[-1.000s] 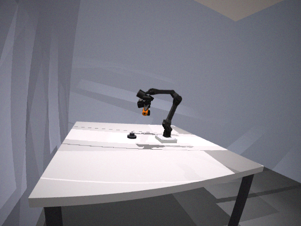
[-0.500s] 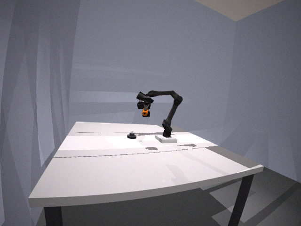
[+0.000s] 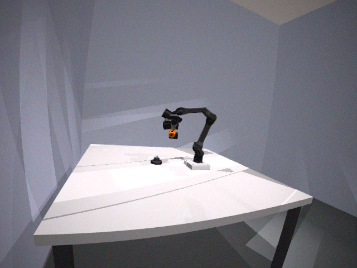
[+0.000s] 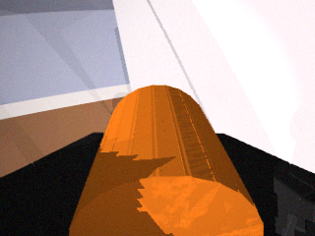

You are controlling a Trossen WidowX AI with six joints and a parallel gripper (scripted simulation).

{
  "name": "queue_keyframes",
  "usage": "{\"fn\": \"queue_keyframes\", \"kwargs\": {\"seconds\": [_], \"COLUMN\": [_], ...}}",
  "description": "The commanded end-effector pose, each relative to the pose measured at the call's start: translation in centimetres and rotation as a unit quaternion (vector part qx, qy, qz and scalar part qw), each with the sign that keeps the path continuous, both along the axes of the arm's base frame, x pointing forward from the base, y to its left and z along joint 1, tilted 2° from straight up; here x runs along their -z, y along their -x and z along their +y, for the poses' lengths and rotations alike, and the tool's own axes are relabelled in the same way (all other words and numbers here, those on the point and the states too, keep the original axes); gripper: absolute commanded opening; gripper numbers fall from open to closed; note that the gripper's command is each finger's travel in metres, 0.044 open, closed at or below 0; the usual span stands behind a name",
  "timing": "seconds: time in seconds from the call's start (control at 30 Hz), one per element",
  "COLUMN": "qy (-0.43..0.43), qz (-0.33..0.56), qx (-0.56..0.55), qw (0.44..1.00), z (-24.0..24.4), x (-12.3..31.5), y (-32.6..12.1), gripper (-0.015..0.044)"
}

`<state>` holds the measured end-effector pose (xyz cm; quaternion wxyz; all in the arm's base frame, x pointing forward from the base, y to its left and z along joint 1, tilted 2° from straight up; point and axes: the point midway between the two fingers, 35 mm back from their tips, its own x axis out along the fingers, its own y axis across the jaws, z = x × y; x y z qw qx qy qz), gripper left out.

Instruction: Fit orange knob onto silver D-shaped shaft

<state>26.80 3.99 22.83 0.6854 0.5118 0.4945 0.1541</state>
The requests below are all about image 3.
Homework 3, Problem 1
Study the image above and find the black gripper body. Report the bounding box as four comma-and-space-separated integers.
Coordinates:
169, 114, 179, 139

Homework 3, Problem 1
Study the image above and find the orange knob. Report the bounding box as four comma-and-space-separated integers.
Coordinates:
168, 128, 176, 138

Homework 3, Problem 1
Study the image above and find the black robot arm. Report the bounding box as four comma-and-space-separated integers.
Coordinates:
162, 107, 216, 164

